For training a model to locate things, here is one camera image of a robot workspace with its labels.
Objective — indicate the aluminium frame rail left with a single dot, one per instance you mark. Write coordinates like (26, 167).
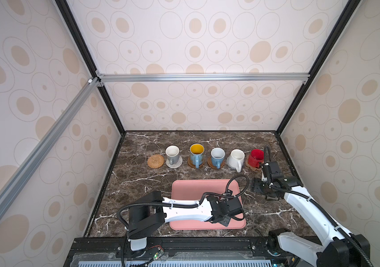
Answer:
(20, 178)

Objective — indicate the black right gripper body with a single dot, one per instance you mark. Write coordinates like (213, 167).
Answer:
(261, 186)

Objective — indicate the aluminium frame rail back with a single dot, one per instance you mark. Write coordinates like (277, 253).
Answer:
(201, 77)

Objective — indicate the brown wooden coaster far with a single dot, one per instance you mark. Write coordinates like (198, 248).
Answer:
(214, 165)

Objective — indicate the red mug black handle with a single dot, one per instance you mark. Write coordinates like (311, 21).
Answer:
(257, 153)

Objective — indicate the black corner frame post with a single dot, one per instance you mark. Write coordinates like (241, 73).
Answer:
(81, 44)

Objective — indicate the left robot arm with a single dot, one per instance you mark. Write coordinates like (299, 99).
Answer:
(145, 215)

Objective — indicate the white multicolour stitched coaster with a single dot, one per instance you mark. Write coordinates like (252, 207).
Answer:
(176, 164)

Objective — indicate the black right corner post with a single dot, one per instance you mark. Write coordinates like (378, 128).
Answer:
(337, 30)

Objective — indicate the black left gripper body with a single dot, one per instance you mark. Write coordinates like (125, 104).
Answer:
(225, 219)

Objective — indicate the blue floral mug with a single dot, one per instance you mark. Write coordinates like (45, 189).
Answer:
(217, 155)

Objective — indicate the pink plastic tray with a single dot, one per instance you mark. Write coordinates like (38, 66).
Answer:
(193, 190)

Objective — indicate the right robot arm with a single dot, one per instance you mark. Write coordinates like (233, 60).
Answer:
(338, 246)

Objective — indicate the white mug back row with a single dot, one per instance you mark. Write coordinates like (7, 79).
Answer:
(236, 160)

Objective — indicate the cork paw print coaster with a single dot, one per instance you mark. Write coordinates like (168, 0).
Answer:
(254, 164)

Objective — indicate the blue butterfly mug yellow inside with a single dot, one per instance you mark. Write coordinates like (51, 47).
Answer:
(197, 156)

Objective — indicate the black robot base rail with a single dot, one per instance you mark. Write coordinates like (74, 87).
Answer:
(185, 249)

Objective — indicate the white mug row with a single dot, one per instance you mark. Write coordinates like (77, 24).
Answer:
(172, 153)
(236, 160)

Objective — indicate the woven rattan round coaster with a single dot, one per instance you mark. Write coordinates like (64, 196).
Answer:
(155, 161)

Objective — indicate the aluminium frame rail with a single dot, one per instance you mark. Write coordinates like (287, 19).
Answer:
(201, 77)
(20, 178)

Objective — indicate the white mug front row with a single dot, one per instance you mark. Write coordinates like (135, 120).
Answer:
(172, 153)

